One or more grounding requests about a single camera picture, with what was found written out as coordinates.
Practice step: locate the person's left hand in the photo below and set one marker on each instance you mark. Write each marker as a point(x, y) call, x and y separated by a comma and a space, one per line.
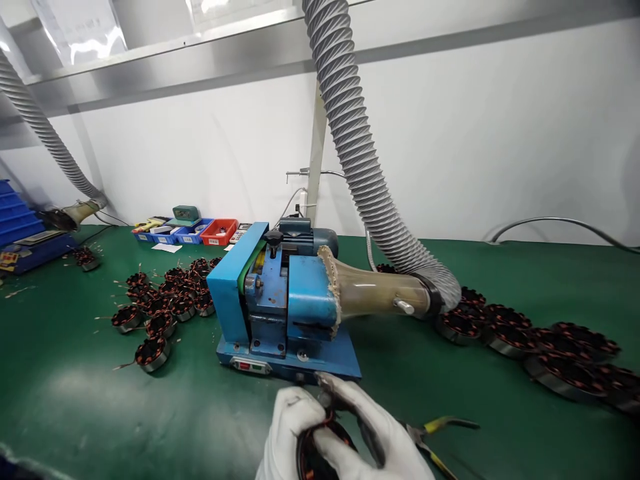
point(290, 410)

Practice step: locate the person's right hand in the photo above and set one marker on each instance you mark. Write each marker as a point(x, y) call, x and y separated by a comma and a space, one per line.
point(400, 450)

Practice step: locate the person's left fingers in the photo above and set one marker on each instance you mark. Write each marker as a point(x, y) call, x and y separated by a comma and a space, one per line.
point(305, 405)

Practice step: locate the black copper-wound motor stator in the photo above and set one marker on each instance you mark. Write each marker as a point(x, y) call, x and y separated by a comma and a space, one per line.
point(312, 462)

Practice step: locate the blue bench grinding machine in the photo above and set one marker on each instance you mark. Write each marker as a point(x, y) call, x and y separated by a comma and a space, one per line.
point(280, 310)

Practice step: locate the clear plastic suction funnel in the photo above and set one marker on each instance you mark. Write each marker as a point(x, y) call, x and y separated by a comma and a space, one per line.
point(372, 295)

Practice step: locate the green table mat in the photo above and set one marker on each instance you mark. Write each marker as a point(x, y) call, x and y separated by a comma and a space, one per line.
point(125, 415)

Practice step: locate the grey calculator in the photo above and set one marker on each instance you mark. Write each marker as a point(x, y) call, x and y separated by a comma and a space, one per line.
point(241, 233)

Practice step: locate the red parts bin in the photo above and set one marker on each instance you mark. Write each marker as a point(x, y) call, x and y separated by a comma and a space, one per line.
point(219, 232)

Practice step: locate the white paper slip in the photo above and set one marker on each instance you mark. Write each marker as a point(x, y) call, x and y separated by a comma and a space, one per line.
point(166, 247)

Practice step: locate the green small box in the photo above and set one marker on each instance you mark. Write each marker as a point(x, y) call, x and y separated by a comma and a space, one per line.
point(186, 214)

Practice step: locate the blue parts bin with tools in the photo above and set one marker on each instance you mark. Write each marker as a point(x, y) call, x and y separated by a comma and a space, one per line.
point(152, 232)

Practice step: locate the row of large black stators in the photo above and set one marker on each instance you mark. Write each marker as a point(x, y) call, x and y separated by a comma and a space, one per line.
point(540, 345)

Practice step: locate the small stators beside blue device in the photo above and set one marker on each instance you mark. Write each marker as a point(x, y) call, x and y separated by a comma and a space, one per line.
point(86, 258)

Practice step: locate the beige suction nozzle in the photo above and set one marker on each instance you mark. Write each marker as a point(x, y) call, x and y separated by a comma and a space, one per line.
point(70, 214)

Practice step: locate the blue flat bench device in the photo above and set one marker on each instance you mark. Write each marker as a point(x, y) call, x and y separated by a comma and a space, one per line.
point(35, 252)

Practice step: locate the stack of blue storage bins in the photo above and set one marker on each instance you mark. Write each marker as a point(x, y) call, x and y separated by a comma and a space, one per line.
point(15, 212)

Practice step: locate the clear plastic bags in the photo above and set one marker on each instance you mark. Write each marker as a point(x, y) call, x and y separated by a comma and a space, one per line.
point(85, 27)

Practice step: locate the white upright post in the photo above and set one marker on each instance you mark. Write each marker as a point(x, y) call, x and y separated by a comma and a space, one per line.
point(316, 165)

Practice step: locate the metal overhead shelf rail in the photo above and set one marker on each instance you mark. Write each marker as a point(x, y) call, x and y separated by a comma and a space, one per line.
point(225, 55)

